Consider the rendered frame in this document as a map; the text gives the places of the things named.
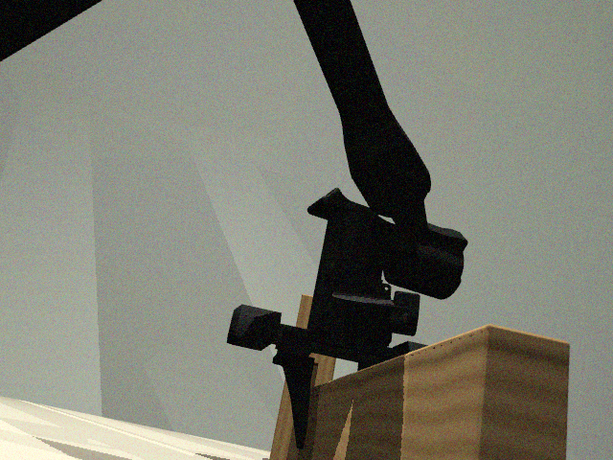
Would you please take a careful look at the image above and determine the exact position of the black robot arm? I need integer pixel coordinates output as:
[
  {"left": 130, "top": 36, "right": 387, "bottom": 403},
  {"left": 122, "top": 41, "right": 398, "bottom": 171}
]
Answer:
[{"left": 0, "top": 0, "right": 468, "bottom": 347}]

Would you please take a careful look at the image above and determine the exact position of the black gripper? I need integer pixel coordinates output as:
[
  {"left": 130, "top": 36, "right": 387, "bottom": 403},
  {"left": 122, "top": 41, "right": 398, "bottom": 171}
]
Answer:
[{"left": 227, "top": 260, "right": 428, "bottom": 449}]

